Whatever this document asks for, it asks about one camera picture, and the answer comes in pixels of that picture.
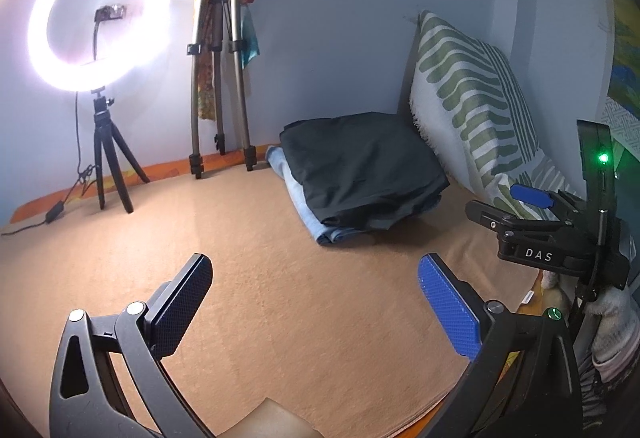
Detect teal hanging cloth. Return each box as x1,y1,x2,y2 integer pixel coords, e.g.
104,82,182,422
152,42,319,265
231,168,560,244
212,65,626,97
241,10,261,69

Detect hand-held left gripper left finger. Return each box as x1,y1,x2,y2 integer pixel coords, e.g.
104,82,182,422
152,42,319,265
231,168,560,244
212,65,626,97
47,253,216,438

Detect small black tripod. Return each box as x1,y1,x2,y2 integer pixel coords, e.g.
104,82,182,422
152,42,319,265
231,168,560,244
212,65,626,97
91,87,151,214

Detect person's striped clothing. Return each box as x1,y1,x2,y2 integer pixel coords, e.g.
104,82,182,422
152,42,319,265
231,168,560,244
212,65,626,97
577,358,638,421

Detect person's right forearm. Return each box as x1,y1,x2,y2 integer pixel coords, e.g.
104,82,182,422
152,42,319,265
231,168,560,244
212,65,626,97
582,285,640,379

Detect black pants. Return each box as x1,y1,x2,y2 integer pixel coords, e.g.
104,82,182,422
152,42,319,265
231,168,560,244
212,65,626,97
279,112,451,230

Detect green patterned white pillow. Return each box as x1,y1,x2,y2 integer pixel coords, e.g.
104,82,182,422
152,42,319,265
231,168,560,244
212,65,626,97
409,10,583,224

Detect black ring light cable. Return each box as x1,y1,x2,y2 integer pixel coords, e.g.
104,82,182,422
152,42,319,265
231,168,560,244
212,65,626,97
0,90,98,236

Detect black gooseneck phone holder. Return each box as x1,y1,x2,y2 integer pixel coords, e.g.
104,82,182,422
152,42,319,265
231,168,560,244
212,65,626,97
94,4,126,61

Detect beige blanket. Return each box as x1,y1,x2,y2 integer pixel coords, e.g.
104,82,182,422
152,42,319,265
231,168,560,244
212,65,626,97
0,158,546,438

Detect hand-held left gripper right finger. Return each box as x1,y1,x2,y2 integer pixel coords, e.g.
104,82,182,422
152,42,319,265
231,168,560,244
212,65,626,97
418,253,583,438

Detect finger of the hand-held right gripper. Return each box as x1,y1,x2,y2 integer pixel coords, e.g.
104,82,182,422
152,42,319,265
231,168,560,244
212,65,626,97
465,199,528,238
510,183,585,220

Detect colourful wall picture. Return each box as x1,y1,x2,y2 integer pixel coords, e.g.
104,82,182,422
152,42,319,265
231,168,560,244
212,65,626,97
602,0,640,159

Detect folded light blue cloth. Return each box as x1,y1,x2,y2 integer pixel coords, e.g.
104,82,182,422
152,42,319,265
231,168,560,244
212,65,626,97
265,144,381,246

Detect orange floral bed sheet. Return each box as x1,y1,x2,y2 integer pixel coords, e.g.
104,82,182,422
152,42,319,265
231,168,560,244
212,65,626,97
10,145,548,438

